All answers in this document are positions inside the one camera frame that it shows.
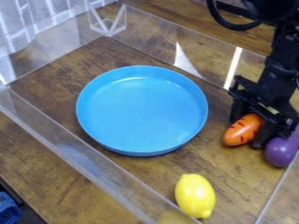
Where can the yellow toy lemon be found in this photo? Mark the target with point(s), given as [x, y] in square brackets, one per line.
[195, 196]

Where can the blue round plate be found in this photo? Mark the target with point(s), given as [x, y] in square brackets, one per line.
[141, 110]

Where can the blue object at corner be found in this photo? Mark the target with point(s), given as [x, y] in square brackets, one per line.
[9, 211]

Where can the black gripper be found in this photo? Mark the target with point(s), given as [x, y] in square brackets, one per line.
[267, 98]

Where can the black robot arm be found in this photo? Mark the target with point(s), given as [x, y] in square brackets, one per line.
[280, 12]

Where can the orange toy carrot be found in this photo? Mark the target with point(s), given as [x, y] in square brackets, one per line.
[243, 131]

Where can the purple toy eggplant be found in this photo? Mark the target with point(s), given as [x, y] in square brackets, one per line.
[280, 149]

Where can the clear acrylic enclosure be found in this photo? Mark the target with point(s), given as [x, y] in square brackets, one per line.
[58, 43]

